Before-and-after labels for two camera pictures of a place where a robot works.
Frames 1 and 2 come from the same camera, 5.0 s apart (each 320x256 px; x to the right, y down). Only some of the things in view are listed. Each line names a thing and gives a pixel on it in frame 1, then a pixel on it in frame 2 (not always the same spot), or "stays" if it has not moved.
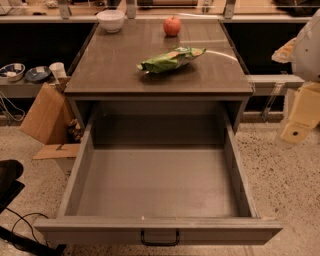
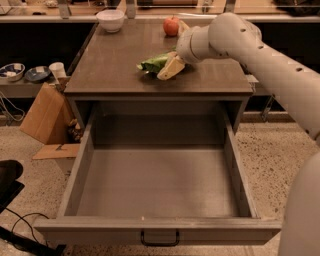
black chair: (10, 171) stays
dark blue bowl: (37, 73) stays
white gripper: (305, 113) → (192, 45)
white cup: (58, 68) stays
